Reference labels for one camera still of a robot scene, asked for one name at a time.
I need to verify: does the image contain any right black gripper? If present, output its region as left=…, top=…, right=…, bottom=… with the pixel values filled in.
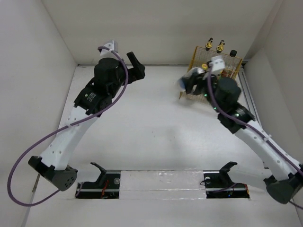
left=179, top=70, right=221, bottom=114

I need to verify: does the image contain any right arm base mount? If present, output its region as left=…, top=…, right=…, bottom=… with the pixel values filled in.
left=200, top=162, right=250, bottom=199

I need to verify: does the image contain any dark liquid square bottle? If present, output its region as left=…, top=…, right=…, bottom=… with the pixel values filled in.
left=205, top=37, right=213, bottom=51

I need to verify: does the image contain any yellow cap sauce bottle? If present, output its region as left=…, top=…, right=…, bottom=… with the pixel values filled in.
left=201, top=63, right=208, bottom=71

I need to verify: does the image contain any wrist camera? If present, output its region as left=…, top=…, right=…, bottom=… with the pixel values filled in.
left=98, top=40, right=118, bottom=57
left=209, top=55, right=225, bottom=75

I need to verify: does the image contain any clear square oil bottle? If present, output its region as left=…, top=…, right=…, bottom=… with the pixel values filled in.
left=216, top=40, right=225, bottom=53

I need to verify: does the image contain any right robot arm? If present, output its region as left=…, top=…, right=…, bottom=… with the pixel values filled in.
left=178, top=67, right=303, bottom=204

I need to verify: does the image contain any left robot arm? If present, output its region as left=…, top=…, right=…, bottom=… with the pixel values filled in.
left=28, top=52, right=145, bottom=192

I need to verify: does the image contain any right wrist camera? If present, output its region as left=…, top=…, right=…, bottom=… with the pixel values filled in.
left=209, top=55, right=225, bottom=75

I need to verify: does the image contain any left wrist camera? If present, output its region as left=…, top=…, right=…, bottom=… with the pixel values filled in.
left=98, top=40, right=118, bottom=57

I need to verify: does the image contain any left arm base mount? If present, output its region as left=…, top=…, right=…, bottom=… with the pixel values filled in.
left=75, top=162, right=121, bottom=200

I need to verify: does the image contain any red label clear bottle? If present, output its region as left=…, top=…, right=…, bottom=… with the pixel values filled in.
left=223, top=50, right=237, bottom=78

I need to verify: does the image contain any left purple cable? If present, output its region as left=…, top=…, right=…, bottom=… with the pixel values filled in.
left=7, top=46, right=130, bottom=207

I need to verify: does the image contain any yellow wire rack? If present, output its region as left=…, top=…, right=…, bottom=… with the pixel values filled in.
left=178, top=46, right=243, bottom=105

